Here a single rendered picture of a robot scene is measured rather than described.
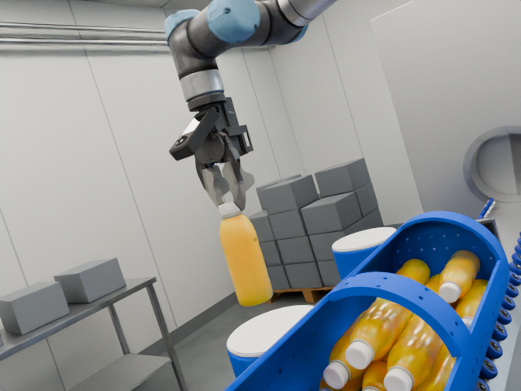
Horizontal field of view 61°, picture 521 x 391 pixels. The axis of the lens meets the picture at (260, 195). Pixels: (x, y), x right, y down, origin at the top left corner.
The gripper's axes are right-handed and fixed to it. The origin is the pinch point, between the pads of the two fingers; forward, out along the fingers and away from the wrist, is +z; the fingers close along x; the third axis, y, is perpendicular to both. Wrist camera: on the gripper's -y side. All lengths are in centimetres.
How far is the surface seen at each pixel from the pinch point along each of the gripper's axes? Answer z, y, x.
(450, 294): 30.9, 30.8, -24.3
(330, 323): 28.9, 12.9, -5.9
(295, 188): 26, 286, 182
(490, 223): 32, 91, -21
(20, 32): -164, 140, 306
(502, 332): 44, 41, -30
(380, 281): 18.2, 6.4, -22.3
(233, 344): 38, 18, 30
